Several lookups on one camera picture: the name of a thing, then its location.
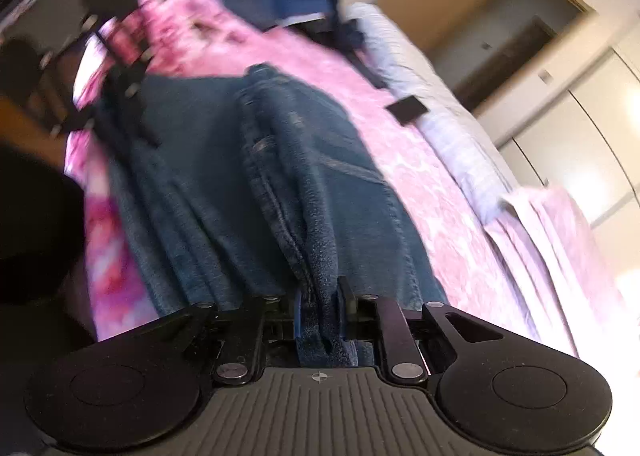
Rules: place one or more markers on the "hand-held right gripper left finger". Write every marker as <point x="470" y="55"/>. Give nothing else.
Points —
<point x="240" y="336"/>

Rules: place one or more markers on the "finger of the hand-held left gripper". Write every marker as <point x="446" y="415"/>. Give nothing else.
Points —
<point x="125" y="80"/>

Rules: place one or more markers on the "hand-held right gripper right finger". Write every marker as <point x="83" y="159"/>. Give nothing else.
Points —
<point x="400" y="336"/>

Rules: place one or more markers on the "blue denim jeans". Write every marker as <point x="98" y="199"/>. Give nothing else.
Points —
<point x="310" y="170"/>

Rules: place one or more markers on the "pink floral bed sheet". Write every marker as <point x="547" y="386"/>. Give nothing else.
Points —
<point x="425" y="186"/>

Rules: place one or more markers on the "pale pink folded quilt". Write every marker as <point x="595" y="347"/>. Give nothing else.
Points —
<point x="550" y="246"/>

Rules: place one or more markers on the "black flat rectangular object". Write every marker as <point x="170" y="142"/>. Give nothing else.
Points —
<point x="407" y="109"/>

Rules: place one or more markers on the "black garment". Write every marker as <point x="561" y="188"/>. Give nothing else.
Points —
<point x="350" y="35"/>

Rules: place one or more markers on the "white wardrobe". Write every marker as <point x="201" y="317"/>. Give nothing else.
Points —
<point x="575" y="135"/>

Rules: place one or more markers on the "grey wall switch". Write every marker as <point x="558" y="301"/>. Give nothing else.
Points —
<point x="545" y="76"/>

